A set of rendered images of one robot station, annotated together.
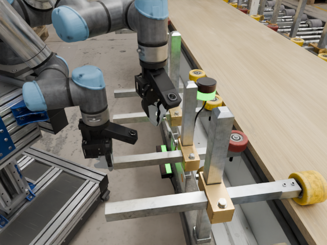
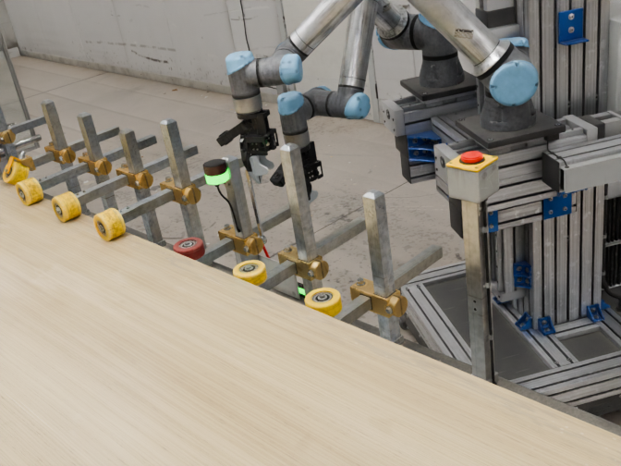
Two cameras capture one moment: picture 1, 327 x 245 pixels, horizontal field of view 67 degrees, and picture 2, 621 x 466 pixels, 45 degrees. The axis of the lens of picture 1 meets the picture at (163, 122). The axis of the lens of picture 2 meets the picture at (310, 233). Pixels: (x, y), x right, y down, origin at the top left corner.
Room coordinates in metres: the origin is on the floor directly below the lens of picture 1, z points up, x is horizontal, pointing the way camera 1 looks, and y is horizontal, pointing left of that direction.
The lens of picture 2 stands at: (2.31, -0.92, 1.76)
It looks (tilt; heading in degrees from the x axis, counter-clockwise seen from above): 26 degrees down; 148
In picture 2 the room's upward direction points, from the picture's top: 9 degrees counter-clockwise
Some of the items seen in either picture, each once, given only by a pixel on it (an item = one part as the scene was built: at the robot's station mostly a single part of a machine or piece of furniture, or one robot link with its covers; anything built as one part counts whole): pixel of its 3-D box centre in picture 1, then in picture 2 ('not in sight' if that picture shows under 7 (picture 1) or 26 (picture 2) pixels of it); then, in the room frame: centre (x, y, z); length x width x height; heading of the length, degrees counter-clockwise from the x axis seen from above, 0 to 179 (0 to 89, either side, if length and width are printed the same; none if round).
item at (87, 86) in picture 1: (89, 89); (293, 112); (0.57, 0.19, 1.13); 0.09 x 0.08 x 0.11; 105
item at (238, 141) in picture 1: (233, 148); (191, 261); (0.64, -0.24, 0.85); 0.08 x 0.08 x 0.11
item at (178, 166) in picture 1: (176, 161); (265, 271); (0.68, -0.05, 0.75); 0.26 x 0.01 x 0.10; 9
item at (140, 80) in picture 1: (152, 78); (256, 131); (0.62, 0.03, 1.13); 0.09 x 0.08 x 0.12; 29
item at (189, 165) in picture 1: (188, 151); (240, 240); (0.63, -0.09, 0.85); 0.14 x 0.06 x 0.05; 9
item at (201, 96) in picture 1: (205, 92); (216, 176); (0.66, -0.13, 1.07); 0.06 x 0.06 x 0.02
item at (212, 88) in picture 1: (206, 84); (214, 166); (0.66, -0.13, 1.09); 0.06 x 0.06 x 0.02
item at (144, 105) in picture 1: (149, 103); not in sight; (0.59, 0.04, 1.07); 0.05 x 0.02 x 0.09; 119
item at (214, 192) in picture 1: (213, 192); (180, 191); (0.38, -0.12, 0.95); 0.14 x 0.06 x 0.05; 9
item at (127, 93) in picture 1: (157, 91); (383, 289); (1.10, 0.03, 0.82); 0.44 x 0.03 x 0.04; 99
